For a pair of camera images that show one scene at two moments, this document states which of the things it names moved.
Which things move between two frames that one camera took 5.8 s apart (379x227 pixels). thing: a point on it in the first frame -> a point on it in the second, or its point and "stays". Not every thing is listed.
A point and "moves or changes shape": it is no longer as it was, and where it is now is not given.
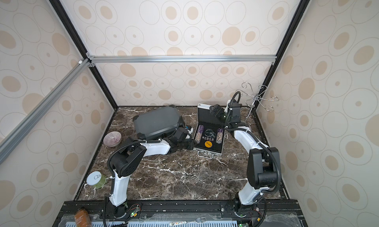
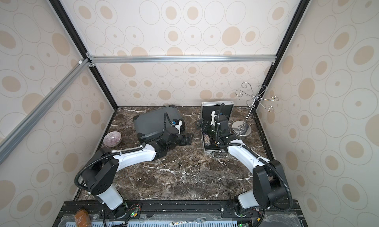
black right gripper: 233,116 -> 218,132
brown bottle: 82,218 stays
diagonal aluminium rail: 7,143 stays
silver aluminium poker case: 209,133 moves or changes shape
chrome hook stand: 256,96 stays
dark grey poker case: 156,123 stays
